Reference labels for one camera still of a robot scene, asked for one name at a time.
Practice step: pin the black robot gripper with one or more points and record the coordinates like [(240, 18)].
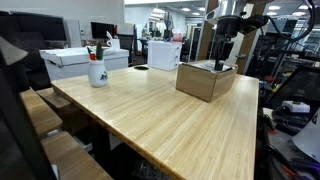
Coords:
[(221, 51)]

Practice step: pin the brown cardboard box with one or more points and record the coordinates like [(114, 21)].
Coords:
[(200, 80)]

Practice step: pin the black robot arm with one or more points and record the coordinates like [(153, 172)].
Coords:
[(229, 19)]

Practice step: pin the white cabinet box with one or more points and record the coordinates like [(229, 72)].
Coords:
[(164, 55)]

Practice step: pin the white storage box with lid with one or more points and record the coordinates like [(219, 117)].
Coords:
[(71, 62)]

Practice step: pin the white device on side table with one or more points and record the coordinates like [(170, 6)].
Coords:
[(296, 108)]

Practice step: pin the black computer monitor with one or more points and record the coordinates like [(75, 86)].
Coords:
[(99, 30)]

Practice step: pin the white ceramic pen cup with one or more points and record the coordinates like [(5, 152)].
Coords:
[(97, 73)]

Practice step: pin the wooden bench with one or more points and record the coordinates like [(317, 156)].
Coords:
[(71, 160)]

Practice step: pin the black table cable grommet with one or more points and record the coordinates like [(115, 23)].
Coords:
[(143, 68)]

